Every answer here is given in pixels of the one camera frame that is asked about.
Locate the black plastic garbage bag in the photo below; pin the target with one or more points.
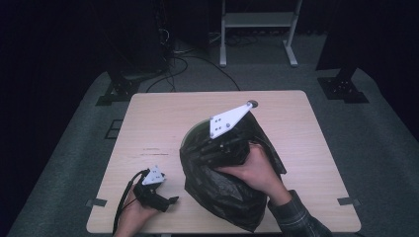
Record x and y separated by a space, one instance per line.
217 194

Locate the round trash can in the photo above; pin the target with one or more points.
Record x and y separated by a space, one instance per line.
191 129

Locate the person's right hand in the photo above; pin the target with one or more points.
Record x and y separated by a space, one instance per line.
257 174

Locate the white metal stand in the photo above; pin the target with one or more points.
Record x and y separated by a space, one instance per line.
260 19

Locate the black stand base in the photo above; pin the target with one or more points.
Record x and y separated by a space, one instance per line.
344 89

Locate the grey tape strip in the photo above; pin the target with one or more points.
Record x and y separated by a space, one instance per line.
348 201
96 202

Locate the person's left hand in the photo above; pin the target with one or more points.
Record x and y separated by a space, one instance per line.
135 217

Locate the black stand with dark equipment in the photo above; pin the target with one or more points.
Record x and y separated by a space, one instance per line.
131 65

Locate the dark floor outlet frame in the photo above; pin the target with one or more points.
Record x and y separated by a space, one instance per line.
114 129

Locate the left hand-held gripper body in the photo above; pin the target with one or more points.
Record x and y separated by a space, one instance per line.
152 189

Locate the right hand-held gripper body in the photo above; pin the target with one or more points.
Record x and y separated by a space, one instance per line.
227 121

